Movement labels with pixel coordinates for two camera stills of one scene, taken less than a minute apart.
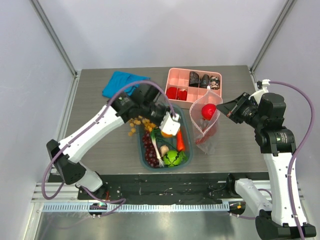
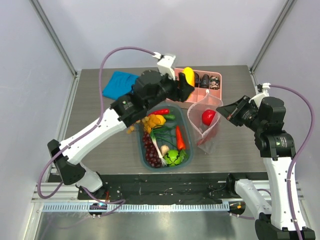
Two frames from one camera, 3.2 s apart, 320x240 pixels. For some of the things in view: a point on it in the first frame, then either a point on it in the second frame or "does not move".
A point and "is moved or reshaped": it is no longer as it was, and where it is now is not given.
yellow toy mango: x=166 y=135 to x=189 y=75
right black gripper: x=239 y=108 does not move
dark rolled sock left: x=193 y=79 does not move
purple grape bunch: x=150 y=150 does not move
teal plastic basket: x=156 y=152 does not move
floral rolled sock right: x=214 y=82 does not move
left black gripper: x=164 y=110 to x=181 y=89
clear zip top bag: x=205 y=115 does not move
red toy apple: x=207 y=111 is moved or reshaped
